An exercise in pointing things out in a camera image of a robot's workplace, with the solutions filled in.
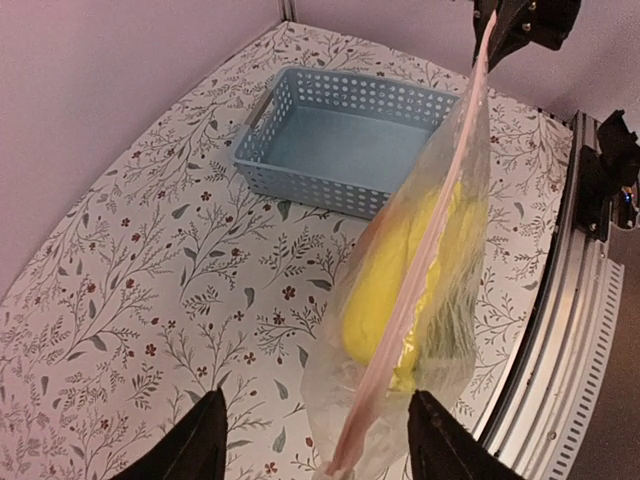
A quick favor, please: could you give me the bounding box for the floral patterned table mat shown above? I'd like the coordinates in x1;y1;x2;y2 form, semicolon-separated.
0;19;576;480

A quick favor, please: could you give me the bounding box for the clear zip top bag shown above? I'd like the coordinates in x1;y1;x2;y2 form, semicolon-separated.
301;31;491;479

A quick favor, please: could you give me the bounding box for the right aluminium corner post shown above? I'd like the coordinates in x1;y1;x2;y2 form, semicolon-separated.
277;0;297;22

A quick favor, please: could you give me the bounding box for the aluminium front rail frame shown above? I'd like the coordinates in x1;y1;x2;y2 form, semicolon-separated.
474;141;639;479

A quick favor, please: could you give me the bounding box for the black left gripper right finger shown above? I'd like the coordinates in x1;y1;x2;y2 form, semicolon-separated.
407;390;520;480

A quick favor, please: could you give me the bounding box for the yellow toy banana bunch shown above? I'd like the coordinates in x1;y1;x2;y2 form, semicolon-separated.
341;180;481;396

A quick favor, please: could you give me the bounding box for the blue perforated plastic basket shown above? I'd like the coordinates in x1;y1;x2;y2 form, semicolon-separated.
230;66;458;220

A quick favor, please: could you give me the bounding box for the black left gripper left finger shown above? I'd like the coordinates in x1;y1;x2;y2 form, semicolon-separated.
113;388;228;480

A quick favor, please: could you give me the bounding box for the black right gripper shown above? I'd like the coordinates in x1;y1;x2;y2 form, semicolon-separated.
472;0;582;71

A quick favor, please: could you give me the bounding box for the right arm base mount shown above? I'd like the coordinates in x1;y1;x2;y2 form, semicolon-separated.
572;109;639;242

